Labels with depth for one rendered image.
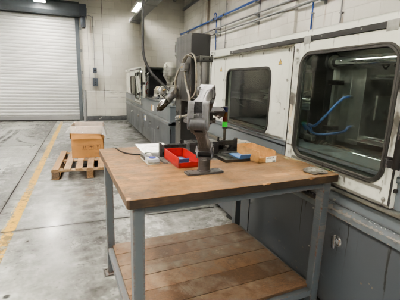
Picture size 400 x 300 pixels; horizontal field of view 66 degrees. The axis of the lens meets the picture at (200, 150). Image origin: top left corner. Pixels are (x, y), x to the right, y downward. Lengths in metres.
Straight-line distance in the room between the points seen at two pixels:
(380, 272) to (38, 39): 10.53
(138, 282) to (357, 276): 1.12
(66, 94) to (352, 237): 10.02
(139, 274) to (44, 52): 9.99
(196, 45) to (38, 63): 9.29
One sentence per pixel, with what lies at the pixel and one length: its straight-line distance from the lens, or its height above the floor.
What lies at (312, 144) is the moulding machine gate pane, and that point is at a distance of 1.98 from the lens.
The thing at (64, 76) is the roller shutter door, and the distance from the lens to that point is 10.97.
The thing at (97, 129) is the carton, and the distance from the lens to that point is 5.06.
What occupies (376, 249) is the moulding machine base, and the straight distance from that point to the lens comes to 1.78.
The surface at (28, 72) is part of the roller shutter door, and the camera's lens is 11.07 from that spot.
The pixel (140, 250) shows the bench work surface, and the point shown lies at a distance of 1.37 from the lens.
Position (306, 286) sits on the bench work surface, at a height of 0.20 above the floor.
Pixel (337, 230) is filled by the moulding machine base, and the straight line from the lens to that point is 1.93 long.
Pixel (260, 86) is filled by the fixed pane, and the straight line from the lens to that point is 2.56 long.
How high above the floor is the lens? 1.35
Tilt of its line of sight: 12 degrees down
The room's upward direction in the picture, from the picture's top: 2 degrees clockwise
